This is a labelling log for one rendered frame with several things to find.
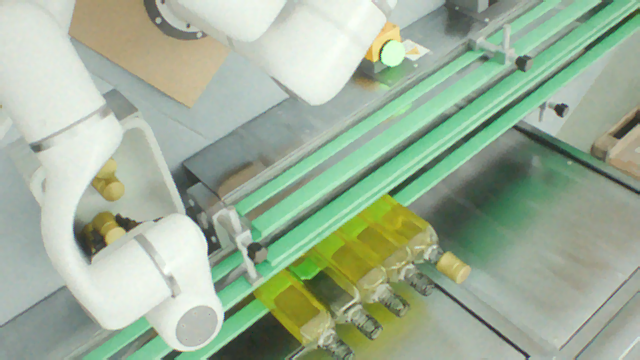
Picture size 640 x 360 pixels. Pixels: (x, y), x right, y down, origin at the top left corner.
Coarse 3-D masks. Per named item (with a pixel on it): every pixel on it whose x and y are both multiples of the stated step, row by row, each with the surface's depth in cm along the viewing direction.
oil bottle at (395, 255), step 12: (360, 216) 108; (348, 228) 106; (360, 228) 106; (372, 228) 105; (384, 228) 105; (360, 240) 104; (372, 240) 104; (384, 240) 103; (396, 240) 103; (372, 252) 102; (384, 252) 102; (396, 252) 101; (408, 252) 101; (384, 264) 101; (396, 264) 100; (408, 264) 101; (396, 276) 101
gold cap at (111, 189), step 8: (96, 176) 91; (112, 176) 91; (96, 184) 91; (104, 184) 90; (112, 184) 90; (120, 184) 91; (104, 192) 89; (112, 192) 90; (120, 192) 91; (112, 200) 91
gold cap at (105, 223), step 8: (96, 216) 91; (104, 216) 91; (112, 216) 92; (96, 224) 91; (104, 224) 90; (112, 224) 90; (120, 224) 91; (104, 232) 89; (112, 232) 89; (120, 232) 90; (104, 240) 89; (112, 240) 90
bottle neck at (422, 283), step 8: (408, 272) 100; (416, 272) 100; (408, 280) 100; (416, 280) 99; (424, 280) 98; (432, 280) 99; (416, 288) 99; (424, 288) 98; (432, 288) 100; (424, 296) 99
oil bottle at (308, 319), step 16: (288, 272) 102; (256, 288) 101; (272, 288) 99; (288, 288) 99; (304, 288) 99; (272, 304) 98; (288, 304) 97; (304, 304) 96; (320, 304) 96; (288, 320) 96; (304, 320) 94; (320, 320) 94; (304, 336) 94; (320, 336) 94
